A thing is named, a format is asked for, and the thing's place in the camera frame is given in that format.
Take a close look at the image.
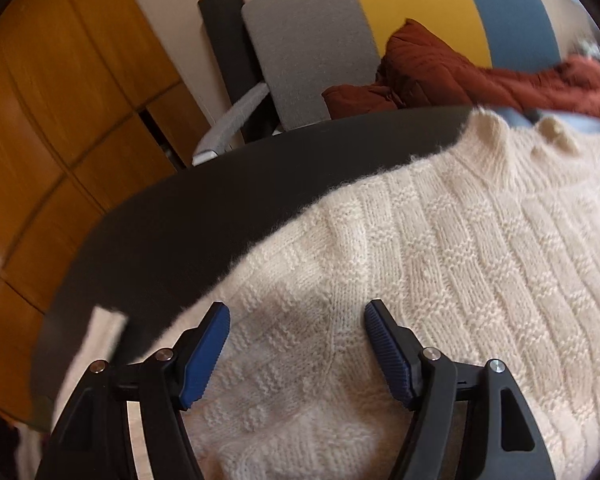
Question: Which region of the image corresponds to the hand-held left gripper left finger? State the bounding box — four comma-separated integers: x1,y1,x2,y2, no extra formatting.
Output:
34,301,231,480

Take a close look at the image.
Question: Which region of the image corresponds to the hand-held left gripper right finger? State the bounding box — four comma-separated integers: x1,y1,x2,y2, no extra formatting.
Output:
364,299,556,480

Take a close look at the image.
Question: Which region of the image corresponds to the cream knit sweater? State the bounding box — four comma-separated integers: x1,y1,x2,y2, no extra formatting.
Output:
52,107,600,480

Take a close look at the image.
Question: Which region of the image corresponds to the black leather ottoman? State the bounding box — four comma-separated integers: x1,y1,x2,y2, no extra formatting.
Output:
30,105,486,431

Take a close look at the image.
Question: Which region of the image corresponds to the white chair armrest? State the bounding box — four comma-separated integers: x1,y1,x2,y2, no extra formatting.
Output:
192,81,271,167

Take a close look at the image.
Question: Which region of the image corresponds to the rust quilted blanket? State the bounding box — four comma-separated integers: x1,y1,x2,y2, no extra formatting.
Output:
322,17,600,126

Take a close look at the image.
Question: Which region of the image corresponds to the wooden wardrobe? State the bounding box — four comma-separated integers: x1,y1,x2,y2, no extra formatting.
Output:
0,0,211,341

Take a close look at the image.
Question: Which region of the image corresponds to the black rolled mat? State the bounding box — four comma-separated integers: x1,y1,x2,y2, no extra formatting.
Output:
197,0,281,143

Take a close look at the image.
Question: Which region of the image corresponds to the grey yellow blue sofa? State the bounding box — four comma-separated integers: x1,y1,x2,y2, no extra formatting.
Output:
242,0,600,136

